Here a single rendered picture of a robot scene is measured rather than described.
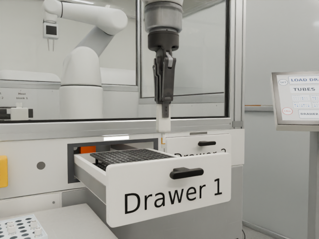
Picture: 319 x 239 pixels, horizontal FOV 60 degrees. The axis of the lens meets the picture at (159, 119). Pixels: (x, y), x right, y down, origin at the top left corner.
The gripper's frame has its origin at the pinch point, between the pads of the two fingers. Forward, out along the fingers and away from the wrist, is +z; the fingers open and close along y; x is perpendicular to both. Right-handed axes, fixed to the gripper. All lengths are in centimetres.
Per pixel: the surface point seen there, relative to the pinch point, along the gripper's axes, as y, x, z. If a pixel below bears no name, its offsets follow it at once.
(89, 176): 1.4, 17.6, 13.7
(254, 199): 139, -116, 76
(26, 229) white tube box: -7.7, 29.4, 21.0
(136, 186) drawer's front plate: -15.1, 9.2, 12.0
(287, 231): 111, -128, 92
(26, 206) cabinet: 13.0, 33.7, 23.5
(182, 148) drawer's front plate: 24.6, -13.5, 11.5
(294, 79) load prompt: 44, -74, -15
